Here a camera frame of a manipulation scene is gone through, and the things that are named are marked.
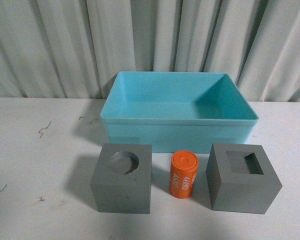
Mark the gray cube with square hole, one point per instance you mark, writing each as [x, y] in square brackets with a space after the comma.
[241, 178]

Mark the gray cube with round hole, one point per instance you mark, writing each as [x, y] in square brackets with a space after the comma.
[122, 179]

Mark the light blue plastic box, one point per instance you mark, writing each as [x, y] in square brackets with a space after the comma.
[174, 111]

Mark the white pleated curtain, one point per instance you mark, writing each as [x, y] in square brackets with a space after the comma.
[75, 48]

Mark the orange cylinder with white text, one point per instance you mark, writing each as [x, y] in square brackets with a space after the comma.
[183, 171]

